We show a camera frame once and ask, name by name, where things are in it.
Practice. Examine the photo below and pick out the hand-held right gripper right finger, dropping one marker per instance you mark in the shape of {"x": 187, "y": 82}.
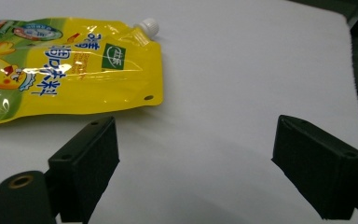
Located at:
{"x": 320, "y": 169}

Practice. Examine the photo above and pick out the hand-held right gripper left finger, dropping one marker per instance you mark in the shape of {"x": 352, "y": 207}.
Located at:
{"x": 84, "y": 168}

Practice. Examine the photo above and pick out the yellow spouted refill pouch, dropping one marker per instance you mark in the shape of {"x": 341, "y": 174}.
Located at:
{"x": 74, "y": 74}

